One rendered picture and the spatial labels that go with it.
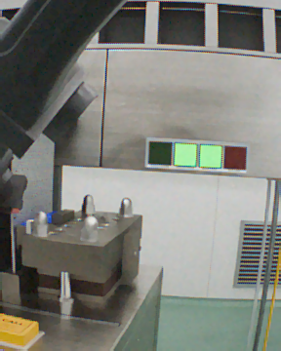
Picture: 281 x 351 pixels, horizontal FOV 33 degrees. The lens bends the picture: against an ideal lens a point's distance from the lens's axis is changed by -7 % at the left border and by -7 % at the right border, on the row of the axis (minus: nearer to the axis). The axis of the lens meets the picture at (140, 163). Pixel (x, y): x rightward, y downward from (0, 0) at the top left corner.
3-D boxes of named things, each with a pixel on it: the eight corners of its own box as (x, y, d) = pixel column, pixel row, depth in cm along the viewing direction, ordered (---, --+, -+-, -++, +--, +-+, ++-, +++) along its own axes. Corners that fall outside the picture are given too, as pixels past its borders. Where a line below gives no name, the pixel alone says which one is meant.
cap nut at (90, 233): (77, 240, 89) (78, 216, 89) (83, 237, 93) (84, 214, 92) (97, 243, 88) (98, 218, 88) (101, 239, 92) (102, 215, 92)
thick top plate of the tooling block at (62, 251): (21, 265, 89) (20, 235, 89) (80, 231, 128) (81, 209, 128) (102, 277, 86) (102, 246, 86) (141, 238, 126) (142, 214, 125)
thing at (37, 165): (11, 234, 94) (13, 140, 93) (50, 218, 117) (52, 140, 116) (13, 235, 94) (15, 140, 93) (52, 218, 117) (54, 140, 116)
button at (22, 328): (-16, 338, 66) (-18, 325, 66) (2, 325, 73) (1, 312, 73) (23, 348, 65) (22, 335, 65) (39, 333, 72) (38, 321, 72)
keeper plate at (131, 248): (120, 284, 103) (122, 235, 102) (130, 273, 113) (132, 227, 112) (132, 285, 102) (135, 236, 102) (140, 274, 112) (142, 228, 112)
